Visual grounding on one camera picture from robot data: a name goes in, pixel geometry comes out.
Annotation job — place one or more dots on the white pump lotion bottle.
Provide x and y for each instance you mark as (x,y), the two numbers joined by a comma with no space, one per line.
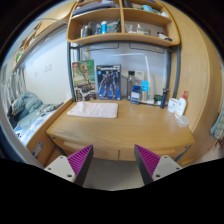
(181,105)

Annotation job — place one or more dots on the bed with blue bedding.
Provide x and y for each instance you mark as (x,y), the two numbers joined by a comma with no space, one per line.
(27,126)

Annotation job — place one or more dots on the small blue box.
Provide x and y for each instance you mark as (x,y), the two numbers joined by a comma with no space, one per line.
(135,95)

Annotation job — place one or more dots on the green Groot toy box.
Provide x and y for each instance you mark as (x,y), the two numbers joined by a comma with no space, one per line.
(84,80)

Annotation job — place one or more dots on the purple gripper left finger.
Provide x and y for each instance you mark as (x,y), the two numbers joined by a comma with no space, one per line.
(74,167)

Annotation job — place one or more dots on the wooden wall shelf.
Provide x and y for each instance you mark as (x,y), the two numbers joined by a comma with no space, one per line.
(144,21)

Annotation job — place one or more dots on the crumpled teal blanket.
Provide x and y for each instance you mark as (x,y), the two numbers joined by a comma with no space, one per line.
(25,104)

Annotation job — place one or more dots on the black cylindrical bottle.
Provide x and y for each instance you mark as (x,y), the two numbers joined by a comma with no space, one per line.
(164,97)

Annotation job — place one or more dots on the blue robot model box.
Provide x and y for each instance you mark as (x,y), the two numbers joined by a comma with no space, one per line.
(109,81)

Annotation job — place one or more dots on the blue can on shelf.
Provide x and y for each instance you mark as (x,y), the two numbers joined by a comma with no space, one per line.
(104,27)

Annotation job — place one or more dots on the clear plastic container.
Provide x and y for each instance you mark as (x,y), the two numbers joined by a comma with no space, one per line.
(183,121)

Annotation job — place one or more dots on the white desk lamp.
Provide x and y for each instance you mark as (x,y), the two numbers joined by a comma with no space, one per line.
(134,70)

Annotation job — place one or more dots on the hanging teal cloth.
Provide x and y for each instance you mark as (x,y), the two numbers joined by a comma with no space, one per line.
(218,128)

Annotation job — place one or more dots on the white mug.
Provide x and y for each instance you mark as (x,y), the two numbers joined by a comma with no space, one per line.
(172,104)

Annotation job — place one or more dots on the tall blue white box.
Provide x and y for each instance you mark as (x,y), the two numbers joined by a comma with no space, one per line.
(144,90)

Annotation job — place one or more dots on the wooden desk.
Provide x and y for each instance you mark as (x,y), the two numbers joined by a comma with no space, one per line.
(114,139)

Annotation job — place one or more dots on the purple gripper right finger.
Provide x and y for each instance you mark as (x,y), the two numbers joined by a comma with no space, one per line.
(153,167)

